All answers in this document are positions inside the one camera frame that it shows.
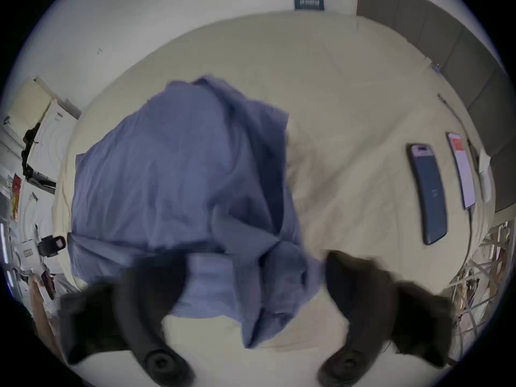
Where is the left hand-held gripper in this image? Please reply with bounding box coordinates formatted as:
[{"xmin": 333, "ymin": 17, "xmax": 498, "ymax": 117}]
[{"xmin": 11, "ymin": 234, "xmax": 67, "ymax": 275}]

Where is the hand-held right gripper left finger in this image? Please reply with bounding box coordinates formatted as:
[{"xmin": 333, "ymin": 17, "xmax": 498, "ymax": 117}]
[{"xmin": 60, "ymin": 252, "xmax": 196, "ymax": 387}]

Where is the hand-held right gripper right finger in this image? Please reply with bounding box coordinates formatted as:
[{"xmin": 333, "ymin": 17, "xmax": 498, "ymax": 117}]
[{"xmin": 317, "ymin": 250, "xmax": 457, "ymax": 387}]

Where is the blue shirt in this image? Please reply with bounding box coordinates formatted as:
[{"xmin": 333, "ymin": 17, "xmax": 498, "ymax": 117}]
[{"xmin": 68, "ymin": 75, "xmax": 323, "ymax": 350}]

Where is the dark blue phone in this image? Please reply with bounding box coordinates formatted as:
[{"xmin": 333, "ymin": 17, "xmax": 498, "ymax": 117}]
[{"xmin": 406, "ymin": 143, "xmax": 449, "ymax": 246}]

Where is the white card with red label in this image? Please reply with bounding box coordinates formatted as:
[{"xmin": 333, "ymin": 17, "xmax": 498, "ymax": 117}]
[{"xmin": 446, "ymin": 132, "xmax": 477, "ymax": 210}]

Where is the bed with beige sheet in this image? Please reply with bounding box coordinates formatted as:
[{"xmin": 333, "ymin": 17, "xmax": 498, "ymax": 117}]
[{"xmin": 52, "ymin": 10, "xmax": 497, "ymax": 387}]

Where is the grey padded headboard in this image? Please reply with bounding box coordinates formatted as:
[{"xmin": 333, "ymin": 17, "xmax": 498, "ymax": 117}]
[{"xmin": 356, "ymin": 0, "xmax": 516, "ymax": 213}]

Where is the white cable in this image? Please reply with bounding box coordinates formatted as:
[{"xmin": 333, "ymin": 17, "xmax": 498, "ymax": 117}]
[{"xmin": 437, "ymin": 93, "xmax": 493, "ymax": 273}]

